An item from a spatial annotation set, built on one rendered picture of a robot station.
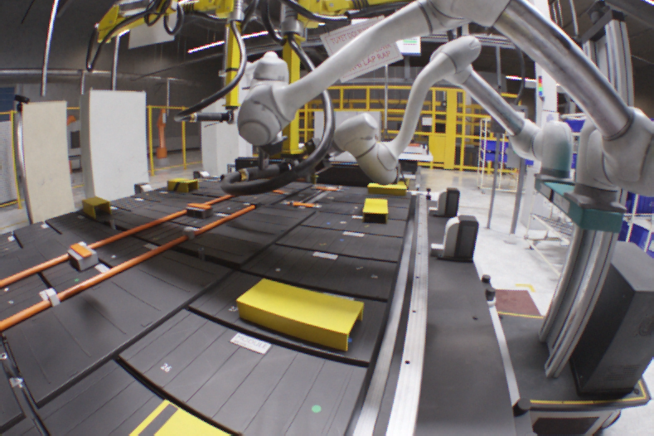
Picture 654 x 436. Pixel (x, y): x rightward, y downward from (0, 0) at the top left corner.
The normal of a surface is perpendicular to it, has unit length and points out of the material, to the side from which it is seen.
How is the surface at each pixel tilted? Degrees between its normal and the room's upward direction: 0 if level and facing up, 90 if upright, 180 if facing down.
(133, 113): 90
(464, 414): 0
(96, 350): 0
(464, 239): 90
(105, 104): 90
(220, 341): 0
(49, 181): 90
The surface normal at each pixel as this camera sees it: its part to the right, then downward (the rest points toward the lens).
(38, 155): 0.94, 0.08
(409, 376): 0.01, -0.98
